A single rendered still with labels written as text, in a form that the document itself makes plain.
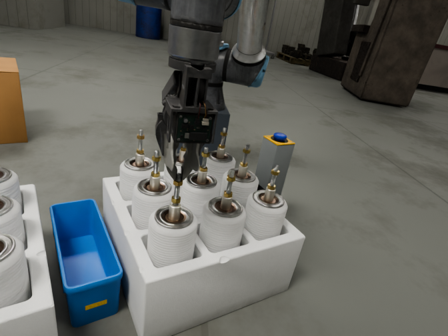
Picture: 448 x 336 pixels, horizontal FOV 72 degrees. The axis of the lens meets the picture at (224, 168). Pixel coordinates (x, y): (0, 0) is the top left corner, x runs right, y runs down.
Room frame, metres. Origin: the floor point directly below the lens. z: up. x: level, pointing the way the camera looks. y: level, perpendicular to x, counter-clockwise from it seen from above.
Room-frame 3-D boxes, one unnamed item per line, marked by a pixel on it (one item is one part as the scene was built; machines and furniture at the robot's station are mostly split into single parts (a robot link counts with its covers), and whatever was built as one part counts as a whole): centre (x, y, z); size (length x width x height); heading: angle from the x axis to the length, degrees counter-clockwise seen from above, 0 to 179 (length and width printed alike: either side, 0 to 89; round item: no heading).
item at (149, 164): (0.69, 0.21, 0.25); 0.08 x 0.08 x 0.01
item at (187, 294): (0.66, 0.05, 0.09); 0.39 x 0.39 x 0.18; 34
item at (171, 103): (0.47, 0.07, 0.49); 0.09 x 0.08 x 0.12; 21
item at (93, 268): (0.54, 0.29, 0.06); 0.30 x 0.11 x 0.12; 36
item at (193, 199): (0.66, 0.05, 0.16); 0.10 x 0.10 x 0.18
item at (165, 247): (0.49, 0.08, 0.16); 0.10 x 0.10 x 0.18
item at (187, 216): (0.49, 0.08, 0.25); 0.08 x 0.08 x 0.01
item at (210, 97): (1.17, 0.12, 0.35); 0.15 x 0.15 x 0.10
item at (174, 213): (0.49, 0.08, 0.26); 0.02 x 0.02 x 0.03
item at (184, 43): (0.48, 0.07, 0.57); 0.08 x 0.08 x 0.05
